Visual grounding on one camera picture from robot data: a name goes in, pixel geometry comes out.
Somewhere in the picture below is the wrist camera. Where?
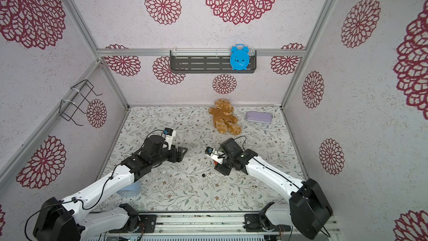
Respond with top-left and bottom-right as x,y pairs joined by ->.
163,128 -> 176,150
205,147 -> 226,165

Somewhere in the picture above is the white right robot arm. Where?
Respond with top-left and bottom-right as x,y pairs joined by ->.
205,138 -> 333,240

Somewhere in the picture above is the purple rectangular case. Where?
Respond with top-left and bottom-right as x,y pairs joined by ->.
246,111 -> 273,124

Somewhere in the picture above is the brown teddy bear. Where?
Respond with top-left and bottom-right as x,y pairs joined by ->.
208,99 -> 242,136

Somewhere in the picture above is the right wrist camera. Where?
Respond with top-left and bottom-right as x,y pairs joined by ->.
205,147 -> 226,165

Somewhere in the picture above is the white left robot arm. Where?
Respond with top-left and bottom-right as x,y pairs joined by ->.
24,135 -> 188,241

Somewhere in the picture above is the blue alarm clock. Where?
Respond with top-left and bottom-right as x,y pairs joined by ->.
230,44 -> 250,71

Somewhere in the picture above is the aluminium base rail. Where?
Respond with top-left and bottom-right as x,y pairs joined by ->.
60,210 -> 342,237

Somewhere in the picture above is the black wire wall basket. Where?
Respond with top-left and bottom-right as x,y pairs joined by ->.
59,79 -> 102,127

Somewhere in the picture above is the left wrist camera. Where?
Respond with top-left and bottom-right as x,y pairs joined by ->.
163,128 -> 176,150

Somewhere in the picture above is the grey wall shelf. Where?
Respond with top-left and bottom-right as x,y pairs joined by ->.
169,50 -> 257,74

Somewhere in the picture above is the light blue cup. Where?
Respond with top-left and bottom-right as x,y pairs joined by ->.
117,181 -> 140,197

